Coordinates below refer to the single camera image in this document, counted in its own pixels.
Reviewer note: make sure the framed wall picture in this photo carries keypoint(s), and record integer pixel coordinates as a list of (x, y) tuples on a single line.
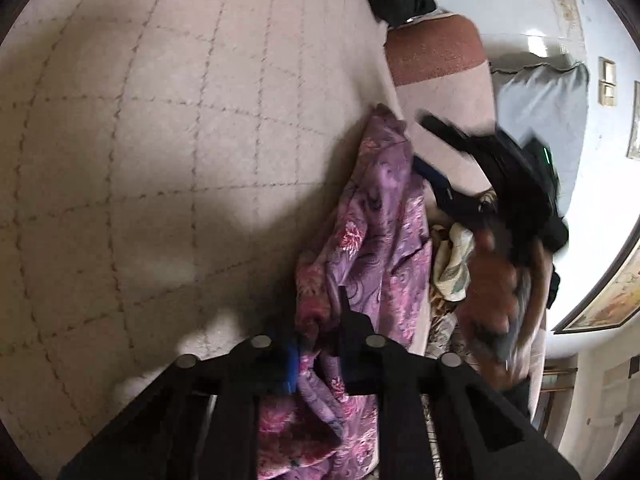
[(615, 298)]

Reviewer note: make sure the grey pillow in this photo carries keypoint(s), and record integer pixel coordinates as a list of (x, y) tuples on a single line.
[(549, 101)]

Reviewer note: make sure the person's right hand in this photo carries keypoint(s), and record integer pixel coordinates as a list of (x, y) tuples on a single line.
[(491, 304)]

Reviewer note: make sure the beige leaf pattern blanket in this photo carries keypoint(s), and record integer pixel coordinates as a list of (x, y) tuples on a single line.
[(450, 278)]

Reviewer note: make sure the beige wall switch plate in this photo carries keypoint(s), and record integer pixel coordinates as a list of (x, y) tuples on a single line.
[(607, 82)]

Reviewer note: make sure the purple floral cloth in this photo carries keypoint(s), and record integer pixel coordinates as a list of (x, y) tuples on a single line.
[(376, 248)]

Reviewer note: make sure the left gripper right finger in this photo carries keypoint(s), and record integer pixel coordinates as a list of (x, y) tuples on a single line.
[(354, 327)]

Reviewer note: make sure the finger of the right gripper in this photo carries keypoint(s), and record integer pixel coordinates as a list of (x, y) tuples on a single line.
[(453, 203), (454, 136)]

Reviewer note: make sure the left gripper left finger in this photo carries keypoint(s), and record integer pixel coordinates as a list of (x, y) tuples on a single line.
[(292, 366)]

